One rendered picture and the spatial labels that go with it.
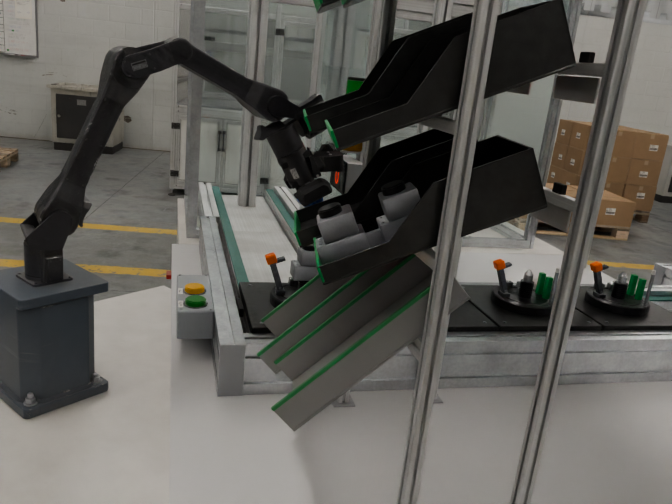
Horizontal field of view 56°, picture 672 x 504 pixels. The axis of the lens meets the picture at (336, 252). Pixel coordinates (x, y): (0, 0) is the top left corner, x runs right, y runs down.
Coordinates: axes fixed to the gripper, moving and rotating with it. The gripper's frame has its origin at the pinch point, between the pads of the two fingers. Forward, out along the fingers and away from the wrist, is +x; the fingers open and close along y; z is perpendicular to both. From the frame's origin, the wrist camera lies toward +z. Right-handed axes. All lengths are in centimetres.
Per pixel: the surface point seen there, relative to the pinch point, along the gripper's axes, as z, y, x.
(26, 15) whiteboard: -164, 833, -151
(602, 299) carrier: 49, -2, 51
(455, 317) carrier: 14.6, -7.4, 32.5
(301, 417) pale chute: -18, -48, 8
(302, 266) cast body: -8.1, -2.0, 8.8
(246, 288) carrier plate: -20.5, 7.8, 11.1
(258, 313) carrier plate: -19.7, -5.5, 11.6
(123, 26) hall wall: -60, 817, -87
